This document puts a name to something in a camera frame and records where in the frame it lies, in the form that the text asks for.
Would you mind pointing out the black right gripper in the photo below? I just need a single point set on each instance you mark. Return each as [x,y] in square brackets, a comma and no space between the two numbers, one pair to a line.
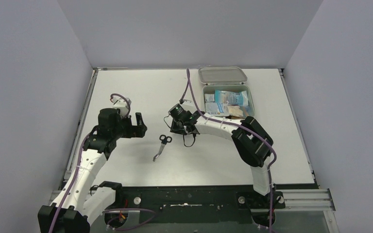
[177,129]

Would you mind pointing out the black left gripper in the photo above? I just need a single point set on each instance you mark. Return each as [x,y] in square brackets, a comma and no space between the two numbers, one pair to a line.
[133,127]

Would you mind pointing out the black handled scissors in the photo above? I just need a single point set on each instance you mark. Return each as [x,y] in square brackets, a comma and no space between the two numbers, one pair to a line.
[164,140]

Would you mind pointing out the clear bag of wipes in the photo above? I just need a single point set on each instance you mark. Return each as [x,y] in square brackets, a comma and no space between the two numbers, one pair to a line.
[209,97]

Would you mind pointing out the blue mask packet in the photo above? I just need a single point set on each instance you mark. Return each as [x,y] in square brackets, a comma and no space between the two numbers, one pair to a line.
[232,98]

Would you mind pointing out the white blue label packet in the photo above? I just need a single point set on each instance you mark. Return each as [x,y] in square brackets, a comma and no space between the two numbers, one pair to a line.
[217,109]

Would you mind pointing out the beige gauze packet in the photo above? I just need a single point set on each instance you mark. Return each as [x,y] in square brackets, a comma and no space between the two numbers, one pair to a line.
[238,111]

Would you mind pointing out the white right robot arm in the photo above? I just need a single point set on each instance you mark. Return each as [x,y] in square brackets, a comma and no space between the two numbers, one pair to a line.
[253,144]

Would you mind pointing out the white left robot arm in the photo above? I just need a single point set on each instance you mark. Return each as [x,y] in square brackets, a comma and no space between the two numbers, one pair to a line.
[70,211]

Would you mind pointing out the grey open storage box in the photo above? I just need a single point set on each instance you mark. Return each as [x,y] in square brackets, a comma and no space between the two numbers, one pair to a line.
[226,79]

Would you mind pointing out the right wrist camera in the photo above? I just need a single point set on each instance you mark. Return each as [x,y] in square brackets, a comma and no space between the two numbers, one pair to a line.
[188,105]

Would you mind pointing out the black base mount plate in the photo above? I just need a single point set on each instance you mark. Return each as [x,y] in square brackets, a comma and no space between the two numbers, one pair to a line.
[192,204]

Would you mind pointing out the aluminium frame rail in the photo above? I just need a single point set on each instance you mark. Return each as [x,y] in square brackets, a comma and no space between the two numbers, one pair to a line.
[307,200]

